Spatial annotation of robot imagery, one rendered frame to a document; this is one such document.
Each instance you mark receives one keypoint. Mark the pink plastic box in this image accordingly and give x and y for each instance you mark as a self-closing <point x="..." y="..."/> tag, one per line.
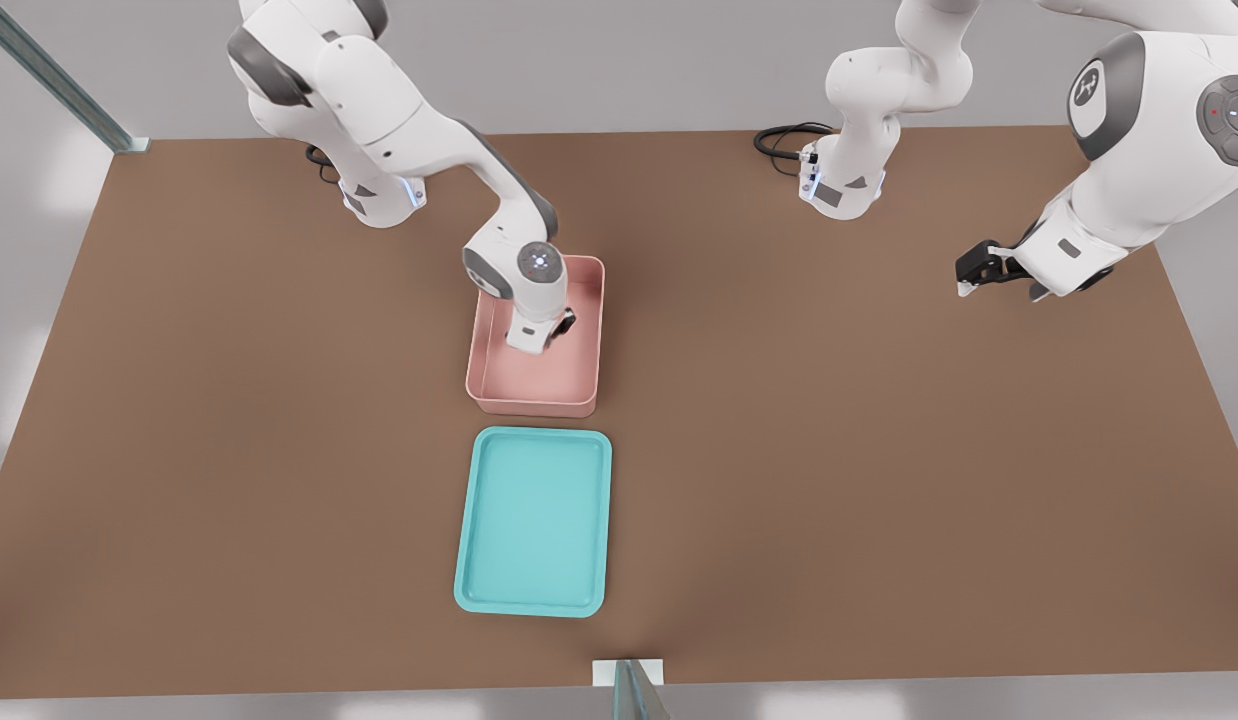
<point x="539" y="340"/>

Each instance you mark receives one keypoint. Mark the pale blue-green tray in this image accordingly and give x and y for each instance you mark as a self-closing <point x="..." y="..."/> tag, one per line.
<point x="534" y="520"/>

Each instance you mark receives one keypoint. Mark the silver frame post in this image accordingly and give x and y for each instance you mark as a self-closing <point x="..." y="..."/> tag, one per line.
<point x="631" y="690"/>
<point x="59" y="80"/>

